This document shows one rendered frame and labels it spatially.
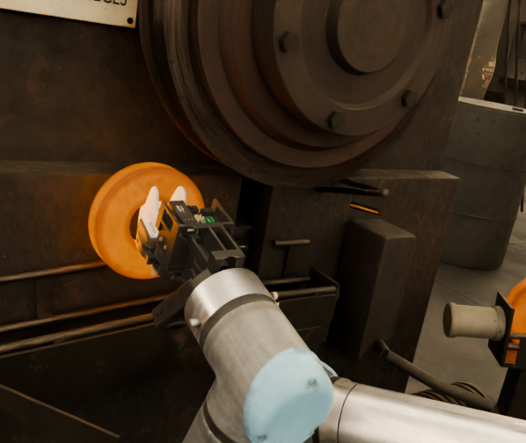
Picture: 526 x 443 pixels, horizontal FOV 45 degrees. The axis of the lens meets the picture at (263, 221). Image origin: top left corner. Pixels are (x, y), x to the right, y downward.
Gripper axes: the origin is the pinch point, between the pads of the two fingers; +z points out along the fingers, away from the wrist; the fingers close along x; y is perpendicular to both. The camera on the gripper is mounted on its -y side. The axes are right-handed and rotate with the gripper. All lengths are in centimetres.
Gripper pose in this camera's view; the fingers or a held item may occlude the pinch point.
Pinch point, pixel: (150, 207)
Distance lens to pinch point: 84.2
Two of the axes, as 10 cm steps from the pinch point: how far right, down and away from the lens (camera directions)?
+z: -4.7, -5.8, 6.7
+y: 2.9, -8.1, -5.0
